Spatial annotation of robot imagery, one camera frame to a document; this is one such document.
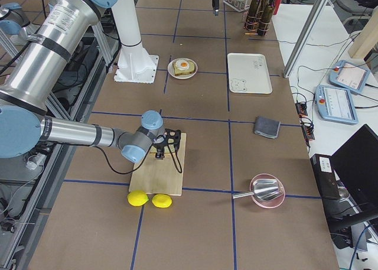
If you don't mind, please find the cream bear tray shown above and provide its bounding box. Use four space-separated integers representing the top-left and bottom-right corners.
227 53 272 95

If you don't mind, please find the dark wine bottle upper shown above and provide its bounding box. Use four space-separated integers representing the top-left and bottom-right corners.
245 0 260 31

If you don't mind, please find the dark wine bottle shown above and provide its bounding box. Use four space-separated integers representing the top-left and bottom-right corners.
258 0 275 36
245 0 260 31

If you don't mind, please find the wooden cutting board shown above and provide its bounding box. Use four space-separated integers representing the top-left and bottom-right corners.
129 133 187 196

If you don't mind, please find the dark wine bottle lower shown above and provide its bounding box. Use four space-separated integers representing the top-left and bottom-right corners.
258 0 275 36

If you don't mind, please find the yellow lemon right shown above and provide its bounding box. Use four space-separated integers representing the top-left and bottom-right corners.
152 194 172 209

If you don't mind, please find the yellow lemon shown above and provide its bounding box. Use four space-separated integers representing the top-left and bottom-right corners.
127 190 149 207
152 194 172 209

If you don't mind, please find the bottom bread slice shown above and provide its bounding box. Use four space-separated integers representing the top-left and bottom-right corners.
172 58 195 76

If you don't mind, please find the fried egg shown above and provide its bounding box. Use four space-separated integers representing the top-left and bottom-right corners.
174 59 190 70

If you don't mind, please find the white round plate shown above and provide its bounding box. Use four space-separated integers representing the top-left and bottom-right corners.
168 57 198 80

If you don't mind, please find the yellow lemon left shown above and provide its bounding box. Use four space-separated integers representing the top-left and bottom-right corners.
127 190 149 207

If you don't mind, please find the grey folded cloth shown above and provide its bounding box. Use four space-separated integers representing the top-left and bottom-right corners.
253 116 281 139

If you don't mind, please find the pink bowl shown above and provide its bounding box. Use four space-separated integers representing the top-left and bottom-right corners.
249 173 286 209

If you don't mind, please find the blue teach pendant far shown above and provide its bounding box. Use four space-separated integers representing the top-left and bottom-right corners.
328 60 371 95

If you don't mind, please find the blue teach pendant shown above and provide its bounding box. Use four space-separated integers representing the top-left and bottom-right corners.
315 85 359 125
328 60 371 95

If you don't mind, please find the blue teach pendant near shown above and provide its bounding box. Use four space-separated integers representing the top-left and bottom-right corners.
315 85 359 125

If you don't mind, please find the black laptop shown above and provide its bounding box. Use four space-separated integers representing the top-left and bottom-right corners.
310 124 377 232

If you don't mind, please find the copper wire bottle rack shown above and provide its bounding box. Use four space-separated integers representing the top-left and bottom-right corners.
242 11 271 36

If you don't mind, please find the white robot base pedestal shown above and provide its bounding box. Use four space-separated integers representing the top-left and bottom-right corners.
112 0 159 84

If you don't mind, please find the aluminium frame post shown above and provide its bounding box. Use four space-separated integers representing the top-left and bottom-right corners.
283 0 329 78

